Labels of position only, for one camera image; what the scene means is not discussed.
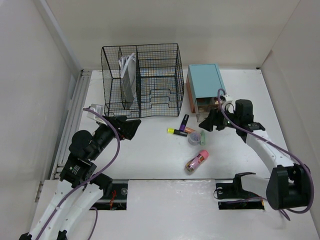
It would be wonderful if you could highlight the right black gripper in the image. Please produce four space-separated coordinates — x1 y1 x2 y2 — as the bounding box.
197 105 240 132

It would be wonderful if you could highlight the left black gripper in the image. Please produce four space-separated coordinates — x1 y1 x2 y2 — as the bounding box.
89 114 141 160

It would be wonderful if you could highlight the clear drawer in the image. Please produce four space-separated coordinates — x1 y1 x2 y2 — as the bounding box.
195 97 218 123

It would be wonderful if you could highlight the clear jar of pins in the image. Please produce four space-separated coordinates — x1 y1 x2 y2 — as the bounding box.
188 131 202 146

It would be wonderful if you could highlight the grey booklet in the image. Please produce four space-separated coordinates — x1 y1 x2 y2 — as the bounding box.
118 52 137 110

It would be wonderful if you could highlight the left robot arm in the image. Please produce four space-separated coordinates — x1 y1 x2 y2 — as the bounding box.
20 115 141 240

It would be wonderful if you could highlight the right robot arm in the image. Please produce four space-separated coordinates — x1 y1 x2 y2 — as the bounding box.
199 95 314 214

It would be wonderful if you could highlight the green highlighter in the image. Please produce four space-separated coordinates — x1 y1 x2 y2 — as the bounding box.
200 130 206 146

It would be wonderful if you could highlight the orange highlighter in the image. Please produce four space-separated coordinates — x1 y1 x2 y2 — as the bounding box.
184 127 195 134

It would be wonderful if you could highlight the purple highlighter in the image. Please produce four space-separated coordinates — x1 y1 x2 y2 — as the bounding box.
179 114 189 132

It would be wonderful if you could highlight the teal drawer box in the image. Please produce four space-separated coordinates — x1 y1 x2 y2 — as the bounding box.
186 63 226 113

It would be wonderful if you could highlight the yellow highlighter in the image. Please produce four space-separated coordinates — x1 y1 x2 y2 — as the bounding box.
167 128 188 137

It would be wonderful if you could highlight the pink capped clear tube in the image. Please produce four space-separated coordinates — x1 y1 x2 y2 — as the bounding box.
185 150 209 173

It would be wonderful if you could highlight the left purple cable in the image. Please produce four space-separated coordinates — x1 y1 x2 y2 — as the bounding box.
33 107 121 240

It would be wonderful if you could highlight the purple cable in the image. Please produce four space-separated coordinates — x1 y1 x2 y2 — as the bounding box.
216 88 315 221
33 107 121 240

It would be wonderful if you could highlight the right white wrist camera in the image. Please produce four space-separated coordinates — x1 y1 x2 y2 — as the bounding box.
220 94 233 111

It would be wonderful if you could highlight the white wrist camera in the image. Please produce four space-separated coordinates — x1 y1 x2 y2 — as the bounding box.
220 94 233 111
83 103 105 124

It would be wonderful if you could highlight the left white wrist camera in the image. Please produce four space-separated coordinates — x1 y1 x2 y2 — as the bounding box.
83 103 105 124

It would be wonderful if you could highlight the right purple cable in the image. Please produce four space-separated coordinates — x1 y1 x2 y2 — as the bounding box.
216 88 315 221

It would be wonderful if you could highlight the black wire mesh organizer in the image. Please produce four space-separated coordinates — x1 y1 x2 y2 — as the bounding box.
100 43 184 119

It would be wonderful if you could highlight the aluminium rail frame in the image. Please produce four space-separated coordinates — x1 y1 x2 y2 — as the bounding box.
34 69 92 202

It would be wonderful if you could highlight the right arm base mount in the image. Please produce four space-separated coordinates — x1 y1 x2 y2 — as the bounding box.
214 181 265 210

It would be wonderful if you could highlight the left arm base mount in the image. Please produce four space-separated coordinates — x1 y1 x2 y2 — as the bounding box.
93 179 129 211

